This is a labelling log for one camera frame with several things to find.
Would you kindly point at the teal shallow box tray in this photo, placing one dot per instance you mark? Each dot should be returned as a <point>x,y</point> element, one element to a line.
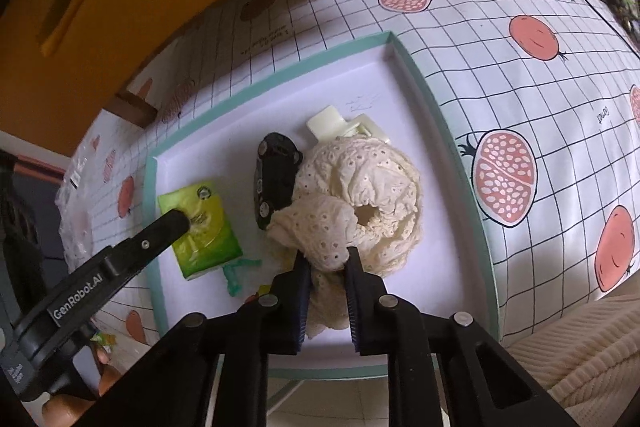
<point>225,147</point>

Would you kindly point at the dark cabinet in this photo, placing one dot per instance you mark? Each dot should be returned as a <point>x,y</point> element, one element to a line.
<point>25,232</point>

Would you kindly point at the checkered fruit print tablecloth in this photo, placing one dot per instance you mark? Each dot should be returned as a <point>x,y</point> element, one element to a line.
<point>500,107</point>

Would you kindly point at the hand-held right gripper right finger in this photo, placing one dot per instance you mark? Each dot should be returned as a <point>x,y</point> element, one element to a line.
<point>352,302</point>

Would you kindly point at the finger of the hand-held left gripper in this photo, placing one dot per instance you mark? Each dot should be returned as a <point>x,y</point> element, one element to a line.
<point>160,234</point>

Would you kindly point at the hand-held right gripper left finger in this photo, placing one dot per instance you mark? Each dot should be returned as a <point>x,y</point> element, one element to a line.
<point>302,302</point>

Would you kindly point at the cream lace scrunchie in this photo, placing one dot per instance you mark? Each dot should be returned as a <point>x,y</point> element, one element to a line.
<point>360,177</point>

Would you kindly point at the teal plastic hair clip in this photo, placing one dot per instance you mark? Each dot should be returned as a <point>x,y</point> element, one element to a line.
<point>234,282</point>

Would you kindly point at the white hair clip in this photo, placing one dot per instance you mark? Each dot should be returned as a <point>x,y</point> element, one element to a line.
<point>327,122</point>

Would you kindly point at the black toy car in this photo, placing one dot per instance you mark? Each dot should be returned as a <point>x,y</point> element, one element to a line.
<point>275,177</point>

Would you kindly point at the large green tissue pack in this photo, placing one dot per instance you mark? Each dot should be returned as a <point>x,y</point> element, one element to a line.
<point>210,232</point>

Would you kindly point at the person's cream ribbed clothing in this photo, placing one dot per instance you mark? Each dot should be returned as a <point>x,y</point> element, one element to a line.
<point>590,357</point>

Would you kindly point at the person's left hand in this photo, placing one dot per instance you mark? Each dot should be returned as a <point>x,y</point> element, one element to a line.
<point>65,409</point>

